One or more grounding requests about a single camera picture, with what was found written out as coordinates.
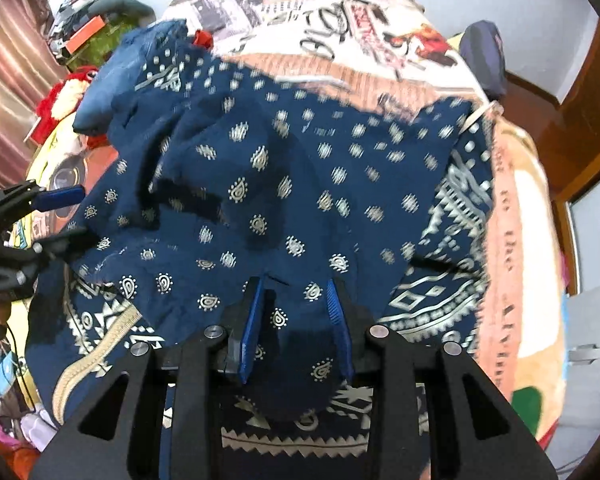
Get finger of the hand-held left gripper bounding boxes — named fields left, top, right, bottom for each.
left=9, top=227, right=89, bottom=286
left=0, top=182, right=87, bottom=221

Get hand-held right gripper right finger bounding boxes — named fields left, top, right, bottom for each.
left=326, top=279, right=559, bottom=480

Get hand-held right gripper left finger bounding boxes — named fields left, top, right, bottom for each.
left=30, top=276, right=266, bottom=480

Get navy patterned hooded garment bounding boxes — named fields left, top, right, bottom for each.
left=24, top=47, right=496, bottom=480

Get red and yellow plush blanket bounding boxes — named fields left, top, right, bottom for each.
left=10, top=66, right=123, bottom=251

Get blue jeans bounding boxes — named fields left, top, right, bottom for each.
left=72, top=19, right=190, bottom=136

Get brown striped curtain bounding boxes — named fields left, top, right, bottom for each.
left=0, top=0, right=68, bottom=196

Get green patterned cloth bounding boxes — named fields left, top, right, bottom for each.
left=65, top=15, right=146, bottom=72

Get orange box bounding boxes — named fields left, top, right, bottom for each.
left=64, top=16, right=106, bottom=55

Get pile of bags and papers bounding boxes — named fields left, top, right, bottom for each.
left=47, top=0, right=123, bottom=63

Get grey cushion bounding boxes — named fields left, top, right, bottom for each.
left=87, top=0, right=156, bottom=23

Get printed blanket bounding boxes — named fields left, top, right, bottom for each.
left=10, top=0, right=569, bottom=456

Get grey backpack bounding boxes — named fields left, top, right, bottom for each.
left=457, top=20, right=508, bottom=101

